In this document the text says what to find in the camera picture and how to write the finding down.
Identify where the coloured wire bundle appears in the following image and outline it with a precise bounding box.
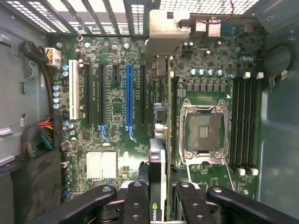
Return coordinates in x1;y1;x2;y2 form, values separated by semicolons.
21;114;63;156

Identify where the CPU socket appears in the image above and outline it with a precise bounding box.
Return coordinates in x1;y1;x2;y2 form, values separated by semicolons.
178;98;231;162

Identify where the red black twisted wire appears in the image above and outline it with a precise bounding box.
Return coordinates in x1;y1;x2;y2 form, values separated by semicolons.
193;0;235;27

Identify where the long black expansion slot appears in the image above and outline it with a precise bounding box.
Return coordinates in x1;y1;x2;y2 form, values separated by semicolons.
85;64;93;126
99;64;107;125
139;64;147;126

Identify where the white expansion slot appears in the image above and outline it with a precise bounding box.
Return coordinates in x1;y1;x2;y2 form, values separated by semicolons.
68;59;80;120

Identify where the green motherboard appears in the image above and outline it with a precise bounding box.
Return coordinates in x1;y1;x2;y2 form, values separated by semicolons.
50;23;264;201

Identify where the black braided cable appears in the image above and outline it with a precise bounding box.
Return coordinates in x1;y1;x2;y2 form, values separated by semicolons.
20;41;50;65

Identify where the silver chipset heatsink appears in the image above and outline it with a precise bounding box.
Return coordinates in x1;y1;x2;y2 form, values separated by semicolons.
86;151;117;181

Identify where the dark grey PC case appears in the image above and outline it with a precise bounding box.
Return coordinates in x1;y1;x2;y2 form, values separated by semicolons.
0;0;299;224

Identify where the short black expansion slot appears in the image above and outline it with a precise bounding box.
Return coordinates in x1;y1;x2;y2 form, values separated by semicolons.
112;64;121;83

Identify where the silver socket cover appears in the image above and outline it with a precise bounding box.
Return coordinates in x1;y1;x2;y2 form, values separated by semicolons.
185;159;235;191

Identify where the white power connector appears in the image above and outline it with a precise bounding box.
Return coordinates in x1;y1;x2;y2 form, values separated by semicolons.
45;48;62;68

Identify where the black RAM slot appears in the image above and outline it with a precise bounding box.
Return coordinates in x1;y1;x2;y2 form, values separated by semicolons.
229;76;237;170
250;76;258;170
236;76;244;170
171;76;180;165
243;76;251;170

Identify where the black plastic shroud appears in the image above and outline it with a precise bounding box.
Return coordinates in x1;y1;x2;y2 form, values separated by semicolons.
0;149;63;224

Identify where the blue expansion slot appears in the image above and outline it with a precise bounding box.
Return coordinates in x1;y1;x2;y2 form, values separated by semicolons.
125;64;135;127

